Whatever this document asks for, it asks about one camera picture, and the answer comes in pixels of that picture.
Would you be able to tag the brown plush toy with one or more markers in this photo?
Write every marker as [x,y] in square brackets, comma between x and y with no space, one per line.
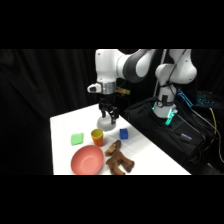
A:
[117,160]

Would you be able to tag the black robot stand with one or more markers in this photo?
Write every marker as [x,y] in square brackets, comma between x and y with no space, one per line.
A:
[156,128]

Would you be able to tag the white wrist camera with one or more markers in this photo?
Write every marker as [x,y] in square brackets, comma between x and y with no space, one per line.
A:
[94,88]

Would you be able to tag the gray bowl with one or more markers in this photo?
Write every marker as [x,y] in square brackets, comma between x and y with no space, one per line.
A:
[106,125]

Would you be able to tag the orange cup with yellow rim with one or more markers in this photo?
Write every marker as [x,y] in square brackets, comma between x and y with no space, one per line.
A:
[97,137]

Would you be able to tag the electronics box with teal lights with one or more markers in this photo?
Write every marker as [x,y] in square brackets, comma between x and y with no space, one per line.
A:
[206,99]

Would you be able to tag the blue plastic frame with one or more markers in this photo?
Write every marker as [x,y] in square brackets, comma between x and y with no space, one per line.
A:
[184,97]

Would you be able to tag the pink bowl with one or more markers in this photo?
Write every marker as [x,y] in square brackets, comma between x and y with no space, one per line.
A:
[87,160]

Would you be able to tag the tan wrist mounted block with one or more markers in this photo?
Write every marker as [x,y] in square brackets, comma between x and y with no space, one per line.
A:
[122,92]

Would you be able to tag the green block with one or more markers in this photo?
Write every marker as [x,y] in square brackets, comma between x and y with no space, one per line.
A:
[77,139]

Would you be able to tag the silver blue pen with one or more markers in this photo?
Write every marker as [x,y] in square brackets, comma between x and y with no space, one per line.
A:
[186,136]

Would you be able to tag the blue cube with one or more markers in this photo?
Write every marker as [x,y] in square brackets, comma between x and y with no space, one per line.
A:
[124,133]

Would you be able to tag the black curtain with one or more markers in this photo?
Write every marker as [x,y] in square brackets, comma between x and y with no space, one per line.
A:
[36,86]

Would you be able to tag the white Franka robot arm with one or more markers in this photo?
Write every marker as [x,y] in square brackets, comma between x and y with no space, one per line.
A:
[106,66]

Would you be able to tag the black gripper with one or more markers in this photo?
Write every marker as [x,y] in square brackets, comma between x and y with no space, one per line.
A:
[107,101]

